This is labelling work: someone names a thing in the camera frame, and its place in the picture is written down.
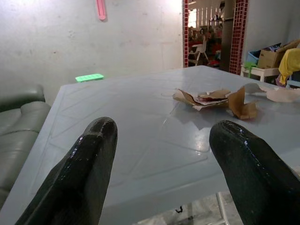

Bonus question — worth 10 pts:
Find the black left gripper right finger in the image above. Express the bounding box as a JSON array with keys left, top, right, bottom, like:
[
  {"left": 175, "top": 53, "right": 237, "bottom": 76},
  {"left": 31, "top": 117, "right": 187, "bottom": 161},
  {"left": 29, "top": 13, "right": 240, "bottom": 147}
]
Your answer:
[{"left": 209, "top": 120, "right": 300, "bottom": 225}]

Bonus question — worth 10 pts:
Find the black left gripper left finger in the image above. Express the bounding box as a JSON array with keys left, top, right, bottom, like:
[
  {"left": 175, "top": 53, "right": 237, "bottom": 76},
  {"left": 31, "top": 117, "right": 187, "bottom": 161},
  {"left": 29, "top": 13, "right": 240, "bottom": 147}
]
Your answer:
[{"left": 15, "top": 116, "right": 118, "bottom": 225}]

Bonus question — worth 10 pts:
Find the torn cardboard red print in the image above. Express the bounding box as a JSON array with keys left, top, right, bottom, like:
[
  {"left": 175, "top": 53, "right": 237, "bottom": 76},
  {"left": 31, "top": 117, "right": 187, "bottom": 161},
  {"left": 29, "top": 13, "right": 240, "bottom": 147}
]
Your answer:
[{"left": 172, "top": 88, "right": 232, "bottom": 111}]

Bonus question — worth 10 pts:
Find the light blue plastic bin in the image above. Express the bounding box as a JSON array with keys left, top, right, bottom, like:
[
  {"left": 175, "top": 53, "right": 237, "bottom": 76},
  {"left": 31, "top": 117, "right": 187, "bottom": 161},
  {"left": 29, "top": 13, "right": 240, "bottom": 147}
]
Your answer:
[{"left": 247, "top": 50, "right": 262, "bottom": 66}]

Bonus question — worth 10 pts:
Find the grey metal table leg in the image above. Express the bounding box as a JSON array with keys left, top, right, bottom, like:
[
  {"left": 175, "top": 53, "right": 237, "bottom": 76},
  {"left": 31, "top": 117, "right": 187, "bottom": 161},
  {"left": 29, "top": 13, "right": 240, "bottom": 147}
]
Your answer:
[{"left": 215, "top": 191, "right": 231, "bottom": 225}]

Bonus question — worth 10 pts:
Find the bent brown cardboard piece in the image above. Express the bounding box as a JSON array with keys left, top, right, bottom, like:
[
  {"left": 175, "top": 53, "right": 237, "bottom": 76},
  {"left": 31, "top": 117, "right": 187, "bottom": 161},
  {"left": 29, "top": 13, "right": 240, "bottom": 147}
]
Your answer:
[{"left": 227, "top": 86, "right": 259, "bottom": 120}]

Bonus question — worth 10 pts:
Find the grey-green leather sofa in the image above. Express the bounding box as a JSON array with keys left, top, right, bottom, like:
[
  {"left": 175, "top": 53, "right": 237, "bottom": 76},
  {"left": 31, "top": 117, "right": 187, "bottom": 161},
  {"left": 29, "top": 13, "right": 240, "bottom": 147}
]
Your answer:
[{"left": 0, "top": 84, "right": 52, "bottom": 207}]

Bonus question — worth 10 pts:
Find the pale torn cardboard piece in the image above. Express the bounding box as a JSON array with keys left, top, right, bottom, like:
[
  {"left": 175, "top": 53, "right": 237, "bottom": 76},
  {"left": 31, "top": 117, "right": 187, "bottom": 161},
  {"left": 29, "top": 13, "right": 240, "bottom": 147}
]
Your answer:
[{"left": 243, "top": 82, "right": 300, "bottom": 103}]

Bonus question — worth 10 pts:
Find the green plastic stool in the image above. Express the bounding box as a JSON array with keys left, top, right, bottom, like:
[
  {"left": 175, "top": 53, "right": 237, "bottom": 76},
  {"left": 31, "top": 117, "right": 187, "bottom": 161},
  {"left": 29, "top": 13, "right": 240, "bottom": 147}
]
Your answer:
[{"left": 75, "top": 73, "right": 105, "bottom": 83}]

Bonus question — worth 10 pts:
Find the small white table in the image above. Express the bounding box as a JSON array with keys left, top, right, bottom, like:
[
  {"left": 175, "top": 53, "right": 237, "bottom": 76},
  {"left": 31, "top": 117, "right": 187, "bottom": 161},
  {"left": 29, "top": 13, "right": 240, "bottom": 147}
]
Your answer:
[{"left": 240, "top": 64, "right": 281, "bottom": 83}]

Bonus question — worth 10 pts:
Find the yellow cloth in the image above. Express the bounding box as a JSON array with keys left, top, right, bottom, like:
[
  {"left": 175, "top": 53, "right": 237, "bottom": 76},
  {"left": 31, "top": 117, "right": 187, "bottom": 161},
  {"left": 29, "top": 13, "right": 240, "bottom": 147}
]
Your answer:
[{"left": 278, "top": 48, "right": 300, "bottom": 85}]

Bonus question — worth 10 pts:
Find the brown cardboard box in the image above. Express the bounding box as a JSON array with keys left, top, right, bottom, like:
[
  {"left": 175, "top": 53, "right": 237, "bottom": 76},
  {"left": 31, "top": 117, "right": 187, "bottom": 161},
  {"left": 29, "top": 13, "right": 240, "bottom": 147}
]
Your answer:
[{"left": 257, "top": 39, "right": 300, "bottom": 69}]

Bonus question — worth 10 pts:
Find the white high chair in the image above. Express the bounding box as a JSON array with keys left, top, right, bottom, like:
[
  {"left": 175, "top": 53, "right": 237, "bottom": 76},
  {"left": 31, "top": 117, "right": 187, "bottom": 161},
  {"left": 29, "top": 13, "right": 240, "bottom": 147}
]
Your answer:
[{"left": 188, "top": 37, "right": 209, "bottom": 66}]

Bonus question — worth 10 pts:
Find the red mosaic tile door frame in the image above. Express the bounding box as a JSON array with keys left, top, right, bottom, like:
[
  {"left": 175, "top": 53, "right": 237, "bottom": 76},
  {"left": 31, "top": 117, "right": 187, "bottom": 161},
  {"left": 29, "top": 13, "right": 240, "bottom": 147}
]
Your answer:
[{"left": 181, "top": 0, "right": 249, "bottom": 75}]

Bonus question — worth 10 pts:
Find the pink plastic wall hanger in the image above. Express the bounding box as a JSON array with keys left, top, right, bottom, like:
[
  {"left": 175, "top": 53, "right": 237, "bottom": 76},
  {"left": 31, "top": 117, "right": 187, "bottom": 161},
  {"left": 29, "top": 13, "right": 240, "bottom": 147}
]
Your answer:
[{"left": 96, "top": 0, "right": 106, "bottom": 20}]

